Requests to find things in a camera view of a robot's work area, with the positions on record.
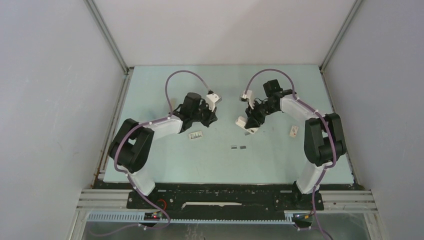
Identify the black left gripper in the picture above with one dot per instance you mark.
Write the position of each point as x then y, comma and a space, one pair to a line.
211, 115

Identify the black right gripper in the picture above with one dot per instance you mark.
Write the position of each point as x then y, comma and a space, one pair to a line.
253, 116

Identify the white stapler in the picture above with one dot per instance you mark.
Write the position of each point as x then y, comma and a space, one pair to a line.
242, 123

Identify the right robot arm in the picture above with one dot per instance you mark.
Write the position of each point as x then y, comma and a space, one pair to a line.
324, 140

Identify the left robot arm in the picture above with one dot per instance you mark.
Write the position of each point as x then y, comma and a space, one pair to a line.
131, 146

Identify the open staple box tray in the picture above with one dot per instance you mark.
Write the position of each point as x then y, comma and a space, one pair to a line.
195, 135

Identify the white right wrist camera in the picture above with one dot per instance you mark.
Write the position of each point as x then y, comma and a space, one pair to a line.
247, 96

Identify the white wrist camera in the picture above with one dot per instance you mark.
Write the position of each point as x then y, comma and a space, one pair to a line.
212, 99
247, 96

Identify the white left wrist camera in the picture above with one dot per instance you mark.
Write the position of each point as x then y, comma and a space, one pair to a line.
212, 99

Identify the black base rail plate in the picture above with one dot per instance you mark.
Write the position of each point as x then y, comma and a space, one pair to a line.
227, 201

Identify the aluminium frame rail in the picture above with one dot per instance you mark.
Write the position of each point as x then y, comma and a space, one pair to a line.
106, 33

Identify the grey cable duct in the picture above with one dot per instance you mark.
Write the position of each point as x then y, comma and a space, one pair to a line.
140, 217

